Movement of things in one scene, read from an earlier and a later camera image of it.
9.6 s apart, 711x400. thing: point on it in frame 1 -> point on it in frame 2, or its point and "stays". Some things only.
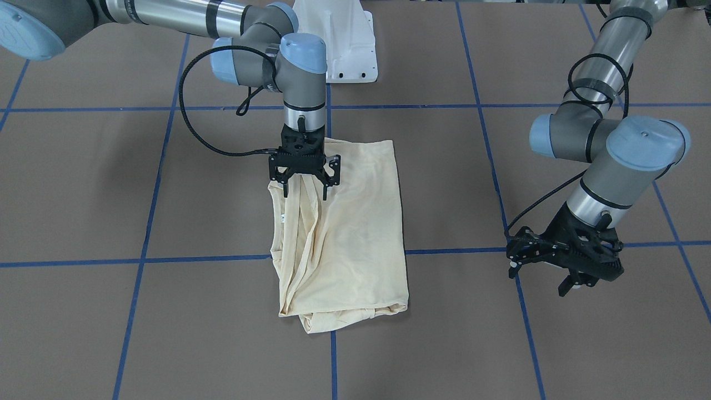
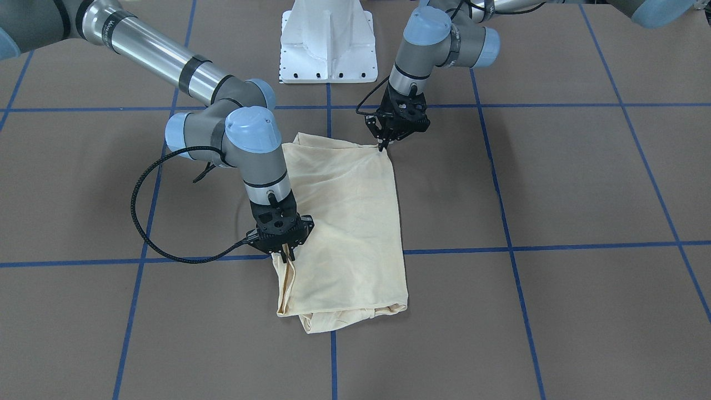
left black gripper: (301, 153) -> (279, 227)
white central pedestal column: (347, 31) stays
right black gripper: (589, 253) -> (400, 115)
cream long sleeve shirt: (344, 258) stays
